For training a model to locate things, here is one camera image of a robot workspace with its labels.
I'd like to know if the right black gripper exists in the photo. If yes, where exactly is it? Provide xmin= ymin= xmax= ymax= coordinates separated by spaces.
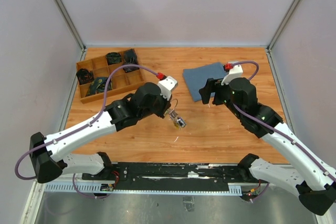
xmin=199 ymin=78 xmax=243 ymax=119

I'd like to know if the large keyring with tagged keys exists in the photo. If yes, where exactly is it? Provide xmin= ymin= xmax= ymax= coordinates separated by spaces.
xmin=167 ymin=99 xmax=186 ymax=130

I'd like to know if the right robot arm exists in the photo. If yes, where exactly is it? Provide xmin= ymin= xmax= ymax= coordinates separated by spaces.
xmin=199 ymin=78 xmax=335 ymax=216

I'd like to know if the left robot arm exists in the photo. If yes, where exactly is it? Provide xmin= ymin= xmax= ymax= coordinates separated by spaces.
xmin=29 ymin=80 xmax=177 ymax=184

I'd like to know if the folded blue towel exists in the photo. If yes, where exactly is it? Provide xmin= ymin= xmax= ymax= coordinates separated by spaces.
xmin=182 ymin=62 xmax=227 ymax=102

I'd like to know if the rolled brown-black tie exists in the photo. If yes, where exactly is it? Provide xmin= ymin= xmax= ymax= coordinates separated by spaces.
xmin=123 ymin=62 xmax=140 ymax=73

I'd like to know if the rolled black tie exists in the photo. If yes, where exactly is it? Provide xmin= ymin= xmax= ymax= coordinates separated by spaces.
xmin=124 ymin=49 xmax=138 ymax=65

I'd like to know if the blue green patterned tie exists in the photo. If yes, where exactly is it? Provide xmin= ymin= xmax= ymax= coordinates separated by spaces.
xmin=85 ymin=77 xmax=112 ymax=97

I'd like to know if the rolled dark tie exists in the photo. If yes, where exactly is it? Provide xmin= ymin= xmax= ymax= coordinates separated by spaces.
xmin=106 ymin=52 xmax=122 ymax=65

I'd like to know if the wooden compartment tray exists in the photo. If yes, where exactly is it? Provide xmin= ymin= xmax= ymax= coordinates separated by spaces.
xmin=76 ymin=48 xmax=146 ymax=104

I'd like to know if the rolled tie with red pattern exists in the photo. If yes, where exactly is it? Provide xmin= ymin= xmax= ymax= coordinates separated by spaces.
xmin=76 ymin=68 xmax=94 ymax=85

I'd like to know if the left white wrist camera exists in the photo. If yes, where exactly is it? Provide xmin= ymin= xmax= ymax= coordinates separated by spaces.
xmin=158 ymin=76 xmax=178 ymax=101

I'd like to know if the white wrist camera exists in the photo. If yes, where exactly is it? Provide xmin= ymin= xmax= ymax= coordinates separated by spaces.
xmin=158 ymin=76 xmax=178 ymax=101
xmin=221 ymin=61 xmax=243 ymax=86

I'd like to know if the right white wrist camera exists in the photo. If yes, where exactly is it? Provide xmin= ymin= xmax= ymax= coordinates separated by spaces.
xmin=221 ymin=61 xmax=243 ymax=86

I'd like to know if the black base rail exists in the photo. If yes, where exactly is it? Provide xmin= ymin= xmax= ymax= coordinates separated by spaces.
xmin=81 ymin=162 xmax=259 ymax=193

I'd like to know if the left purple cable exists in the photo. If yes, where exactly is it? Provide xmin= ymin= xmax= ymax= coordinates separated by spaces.
xmin=14 ymin=64 xmax=163 ymax=200

